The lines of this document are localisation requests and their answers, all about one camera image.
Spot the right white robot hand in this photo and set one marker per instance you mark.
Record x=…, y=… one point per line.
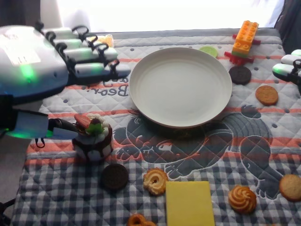
x=285, y=69

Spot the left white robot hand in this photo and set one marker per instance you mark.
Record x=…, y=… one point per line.
x=28, y=61

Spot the chocolate cupcake with strawberry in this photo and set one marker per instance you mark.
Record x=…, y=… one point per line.
x=94, y=141

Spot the white round plate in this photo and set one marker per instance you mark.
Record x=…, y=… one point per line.
x=178, y=89

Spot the round tan biscuit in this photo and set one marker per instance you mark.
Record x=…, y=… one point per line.
x=291, y=188
x=266, y=95

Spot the dark chocolate sandwich cookie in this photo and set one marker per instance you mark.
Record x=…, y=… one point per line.
x=240, y=75
x=114, y=177

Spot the dark hanging fabric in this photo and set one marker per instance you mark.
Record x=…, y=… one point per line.
x=290, y=21

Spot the red plastic connector toy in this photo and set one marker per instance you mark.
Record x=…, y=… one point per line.
x=237, y=60

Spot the grey curtain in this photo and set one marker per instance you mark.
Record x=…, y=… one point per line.
x=26, y=11

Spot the green toy lime slice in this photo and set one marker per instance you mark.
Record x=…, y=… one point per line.
x=209, y=51

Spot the bag of yellow beads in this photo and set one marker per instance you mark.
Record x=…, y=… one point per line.
x=107, y=40

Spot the grey quilt with bear print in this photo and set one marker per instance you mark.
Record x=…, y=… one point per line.
x=211, y=150

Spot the swirled butter cookie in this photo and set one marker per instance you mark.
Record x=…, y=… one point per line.
x=242, y=199
x=160, y=186

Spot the black stand leg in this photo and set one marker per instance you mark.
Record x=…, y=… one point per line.
x=3, y=212

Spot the yellow sticky note pad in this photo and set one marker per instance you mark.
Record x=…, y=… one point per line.
x=189, y=204

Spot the pretzel shaped butter cookie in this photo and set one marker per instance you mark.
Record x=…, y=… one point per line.
x=136, y=220

